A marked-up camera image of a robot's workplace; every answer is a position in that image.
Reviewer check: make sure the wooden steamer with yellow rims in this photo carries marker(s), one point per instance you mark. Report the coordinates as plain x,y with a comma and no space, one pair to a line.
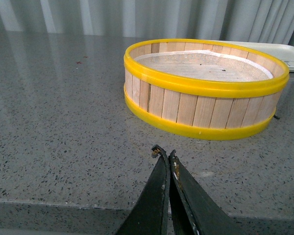
208,110

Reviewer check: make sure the white mesh steamer liner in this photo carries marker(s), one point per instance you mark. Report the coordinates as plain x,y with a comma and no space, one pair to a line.
206,65

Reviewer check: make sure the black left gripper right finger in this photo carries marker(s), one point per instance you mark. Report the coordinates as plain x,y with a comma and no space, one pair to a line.
193,210

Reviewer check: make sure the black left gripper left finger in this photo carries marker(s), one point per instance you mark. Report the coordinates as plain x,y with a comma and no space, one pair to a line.
150,214

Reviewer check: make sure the grey curtain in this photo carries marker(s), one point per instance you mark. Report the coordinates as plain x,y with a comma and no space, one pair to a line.
260,21

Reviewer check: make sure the white bear tray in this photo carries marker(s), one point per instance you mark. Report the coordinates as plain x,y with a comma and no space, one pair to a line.
283,52

